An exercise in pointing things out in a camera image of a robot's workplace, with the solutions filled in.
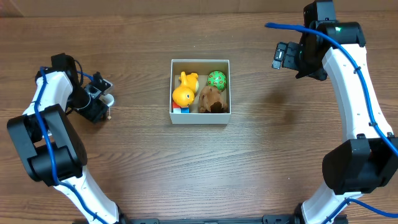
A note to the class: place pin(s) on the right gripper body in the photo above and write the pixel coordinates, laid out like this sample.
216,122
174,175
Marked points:
286,56

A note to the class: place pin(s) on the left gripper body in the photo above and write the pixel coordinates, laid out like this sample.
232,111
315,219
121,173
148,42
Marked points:
94,109

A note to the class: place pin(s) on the white wooden rattle drum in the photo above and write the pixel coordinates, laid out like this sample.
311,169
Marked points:
109,101

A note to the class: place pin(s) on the green number ball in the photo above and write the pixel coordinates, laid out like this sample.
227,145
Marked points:
217,79

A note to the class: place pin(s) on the brown plush capybara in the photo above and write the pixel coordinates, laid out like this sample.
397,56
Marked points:
211,101

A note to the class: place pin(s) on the colourful puzzle cube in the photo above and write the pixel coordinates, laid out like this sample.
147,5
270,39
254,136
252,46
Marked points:
178,109

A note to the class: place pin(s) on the yellow rubber whale toy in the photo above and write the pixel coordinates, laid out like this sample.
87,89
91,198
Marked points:
184,94

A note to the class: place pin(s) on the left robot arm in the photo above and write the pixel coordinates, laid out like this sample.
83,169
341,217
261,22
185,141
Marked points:
50,149

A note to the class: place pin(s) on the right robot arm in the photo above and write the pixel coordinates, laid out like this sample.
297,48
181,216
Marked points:
367,157

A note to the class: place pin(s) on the white cardboard box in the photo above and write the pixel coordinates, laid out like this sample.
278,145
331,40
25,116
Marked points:
203,68

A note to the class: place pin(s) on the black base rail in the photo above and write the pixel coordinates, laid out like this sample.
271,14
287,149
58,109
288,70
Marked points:
205,221

